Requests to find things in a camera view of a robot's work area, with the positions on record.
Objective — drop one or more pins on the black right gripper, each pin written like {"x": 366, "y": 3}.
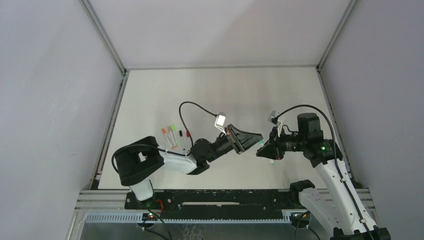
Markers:
{"x": 274, "y": 145}

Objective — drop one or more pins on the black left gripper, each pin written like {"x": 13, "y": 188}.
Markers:
{"x": 234, "y": 139}

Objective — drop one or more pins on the white pen red tip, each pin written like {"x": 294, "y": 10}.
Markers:
{"x": 189, "y": 143}

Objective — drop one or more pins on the white pen green end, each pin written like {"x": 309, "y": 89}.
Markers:
{"x": 176, "y": 137}

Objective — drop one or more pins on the white pen orange tip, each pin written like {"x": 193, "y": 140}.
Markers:
{"x": 172, "y": 137}

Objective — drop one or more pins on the white pen peach end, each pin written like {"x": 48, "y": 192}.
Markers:
{"x": 170, "y": 143}

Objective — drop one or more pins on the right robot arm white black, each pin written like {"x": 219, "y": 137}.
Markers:
{"x": 346, "y": 218}

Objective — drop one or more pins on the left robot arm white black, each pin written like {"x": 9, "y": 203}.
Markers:
{"x": 135, "y": 162}

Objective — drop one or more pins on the small circuit board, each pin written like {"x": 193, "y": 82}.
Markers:
{"x": 150, "y": 217}

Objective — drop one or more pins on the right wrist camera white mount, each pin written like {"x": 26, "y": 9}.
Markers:
{"x": 273, "y": 118}

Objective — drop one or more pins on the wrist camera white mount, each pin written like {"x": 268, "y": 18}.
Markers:
{"x": 219, "y": 122}
{"x": 273, "y": 118}

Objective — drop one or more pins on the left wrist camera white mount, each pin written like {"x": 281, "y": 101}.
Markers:
{"x": 219, "y": 122}

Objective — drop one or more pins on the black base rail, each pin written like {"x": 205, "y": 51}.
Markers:
{"x": 217, "y": 205}

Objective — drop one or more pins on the aluminium frame profile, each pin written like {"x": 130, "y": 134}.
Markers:
{"x": 102, "y": 155}

